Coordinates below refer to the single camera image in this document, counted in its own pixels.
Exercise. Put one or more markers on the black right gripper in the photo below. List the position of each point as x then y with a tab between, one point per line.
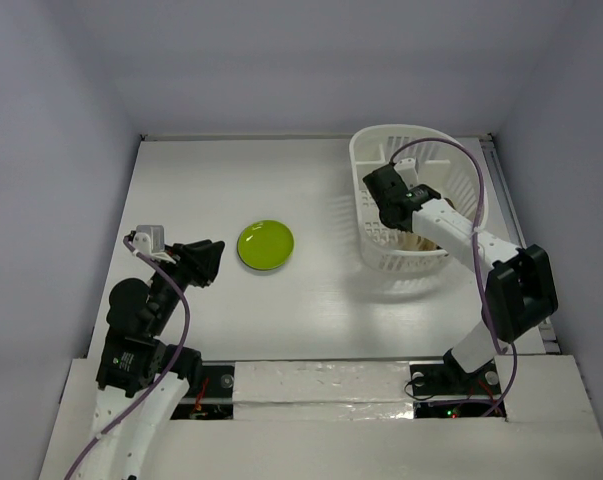
381	185

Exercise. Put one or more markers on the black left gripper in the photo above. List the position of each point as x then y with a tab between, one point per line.
202	262

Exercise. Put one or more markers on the lime green plate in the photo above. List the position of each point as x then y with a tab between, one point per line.
265	245

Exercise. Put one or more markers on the beige plate with calligraphy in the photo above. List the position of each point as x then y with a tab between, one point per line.
413	242

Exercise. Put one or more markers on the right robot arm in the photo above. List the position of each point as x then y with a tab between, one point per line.
515	284

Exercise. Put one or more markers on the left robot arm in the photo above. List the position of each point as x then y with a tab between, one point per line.
145	368

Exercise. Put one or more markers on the white plastic dish rack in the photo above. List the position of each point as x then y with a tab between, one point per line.
443	165

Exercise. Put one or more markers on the white foam block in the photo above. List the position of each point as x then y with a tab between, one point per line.
321	391

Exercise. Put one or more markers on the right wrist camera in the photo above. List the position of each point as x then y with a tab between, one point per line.
407	168

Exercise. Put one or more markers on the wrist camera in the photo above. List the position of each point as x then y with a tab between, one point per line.
149	240
407	168

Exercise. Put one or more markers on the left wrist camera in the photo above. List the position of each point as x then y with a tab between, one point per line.
149	240

